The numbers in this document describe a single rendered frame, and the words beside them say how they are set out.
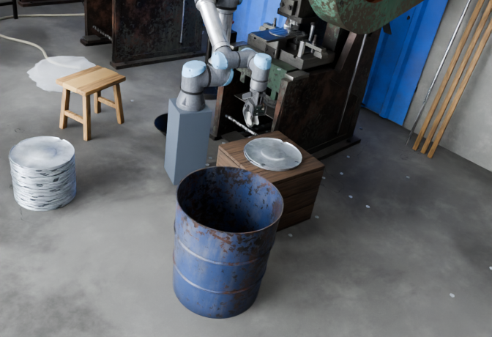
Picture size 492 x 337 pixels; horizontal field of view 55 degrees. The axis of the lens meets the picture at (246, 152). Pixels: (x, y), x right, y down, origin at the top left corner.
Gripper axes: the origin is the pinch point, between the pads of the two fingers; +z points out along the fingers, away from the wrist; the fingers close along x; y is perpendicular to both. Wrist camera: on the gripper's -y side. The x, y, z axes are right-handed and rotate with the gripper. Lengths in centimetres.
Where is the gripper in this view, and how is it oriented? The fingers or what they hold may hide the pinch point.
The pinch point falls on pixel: (249, 124)
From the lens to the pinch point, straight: 225.1
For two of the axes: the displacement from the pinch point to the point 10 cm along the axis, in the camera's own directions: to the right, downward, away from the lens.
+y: 3.7, 5.4, -7.6
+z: -1.5, 8.4, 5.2
